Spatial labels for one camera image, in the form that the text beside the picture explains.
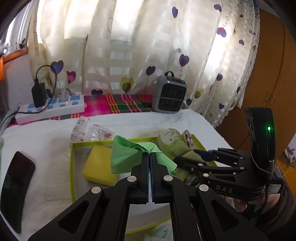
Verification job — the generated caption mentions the person's right hand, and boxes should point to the person's right hand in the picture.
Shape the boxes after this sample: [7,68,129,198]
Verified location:
[232,196,250,212]

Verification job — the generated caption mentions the clear wrapper red print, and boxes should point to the clear wrapper red print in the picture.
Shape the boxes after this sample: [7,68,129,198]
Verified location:
[69,116,115,142]

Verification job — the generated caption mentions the shallow lime green box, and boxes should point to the shallow lime green box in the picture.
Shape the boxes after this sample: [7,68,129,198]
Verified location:
[70,136,219,234]

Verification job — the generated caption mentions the white sock bundle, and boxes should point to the white sock bundle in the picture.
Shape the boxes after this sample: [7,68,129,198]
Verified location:
[143,220,173,241]

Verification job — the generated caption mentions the grey space heater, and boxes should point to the grey space heater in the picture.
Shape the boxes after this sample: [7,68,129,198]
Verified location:
[151,71,188,114]

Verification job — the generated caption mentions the white power cord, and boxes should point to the white power cord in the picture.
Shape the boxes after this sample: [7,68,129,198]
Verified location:
[0,111,18,130]

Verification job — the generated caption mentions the heart print curtain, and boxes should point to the heart print curtain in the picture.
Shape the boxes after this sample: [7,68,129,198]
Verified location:
[29,0,260,127]

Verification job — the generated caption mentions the large yellow sponge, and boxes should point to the large yellow sponge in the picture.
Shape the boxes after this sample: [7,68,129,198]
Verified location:
[83,146,118,186]

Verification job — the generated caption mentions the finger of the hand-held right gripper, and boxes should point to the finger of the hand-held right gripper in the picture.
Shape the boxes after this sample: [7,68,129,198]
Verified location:
[173,156,245,179]
[193,148,251,166]

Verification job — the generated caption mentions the wooden cabinet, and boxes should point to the wooden cabinet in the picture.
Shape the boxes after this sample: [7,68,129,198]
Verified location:
[215,9,296,176]

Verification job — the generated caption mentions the black smartphone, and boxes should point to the black smartphone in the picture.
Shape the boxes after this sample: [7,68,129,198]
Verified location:
[0,151,36,234]

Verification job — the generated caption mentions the green cloth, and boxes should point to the green cloth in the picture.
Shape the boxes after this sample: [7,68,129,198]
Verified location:
[110,136,178,179]

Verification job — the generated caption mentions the orange window sill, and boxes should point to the orange window sill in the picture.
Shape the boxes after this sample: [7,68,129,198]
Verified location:
[0,47,29,64]

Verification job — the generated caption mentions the green towel red trim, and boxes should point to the green towel red trim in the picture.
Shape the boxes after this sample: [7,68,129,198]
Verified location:
[157,128,216,186]

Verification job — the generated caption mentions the white blue power strip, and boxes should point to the white blue power strip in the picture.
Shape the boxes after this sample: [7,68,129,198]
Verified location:
[15,94,85,124]

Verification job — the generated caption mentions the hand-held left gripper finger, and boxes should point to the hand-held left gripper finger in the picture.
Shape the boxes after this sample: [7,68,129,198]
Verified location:
[27,154,151,241]
[150,153,270,241]

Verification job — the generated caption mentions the window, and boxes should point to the window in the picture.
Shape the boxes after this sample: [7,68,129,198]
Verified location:
[0,14,30,54]

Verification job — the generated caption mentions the plaid cloth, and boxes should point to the plaid cloth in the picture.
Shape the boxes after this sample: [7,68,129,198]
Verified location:
[10,93,185,126]

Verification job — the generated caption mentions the black power adapter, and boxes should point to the black power adapter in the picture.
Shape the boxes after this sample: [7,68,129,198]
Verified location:
[31,65,58,108]

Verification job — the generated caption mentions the person's right forearm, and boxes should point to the person's right forearm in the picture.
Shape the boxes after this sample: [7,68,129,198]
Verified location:
[254,183,296,234]

